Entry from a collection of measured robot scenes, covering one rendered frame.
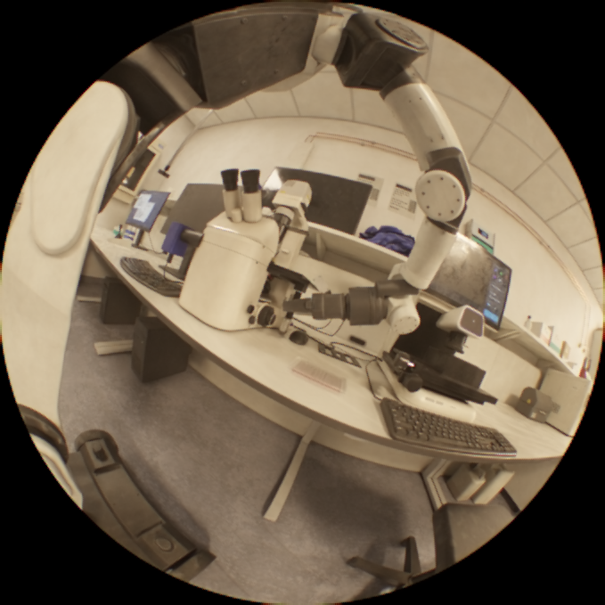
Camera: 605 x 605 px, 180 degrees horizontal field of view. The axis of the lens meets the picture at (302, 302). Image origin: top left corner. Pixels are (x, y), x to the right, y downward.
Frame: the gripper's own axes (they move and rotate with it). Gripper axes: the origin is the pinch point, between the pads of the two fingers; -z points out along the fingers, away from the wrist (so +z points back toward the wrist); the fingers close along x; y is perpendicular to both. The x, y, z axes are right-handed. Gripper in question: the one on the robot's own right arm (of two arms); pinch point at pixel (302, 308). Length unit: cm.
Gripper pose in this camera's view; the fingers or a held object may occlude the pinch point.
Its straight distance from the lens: 45.4
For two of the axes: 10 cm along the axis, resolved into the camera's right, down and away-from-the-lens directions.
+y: 0.1, 9.9, -1.3
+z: 9.8, -0.4, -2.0
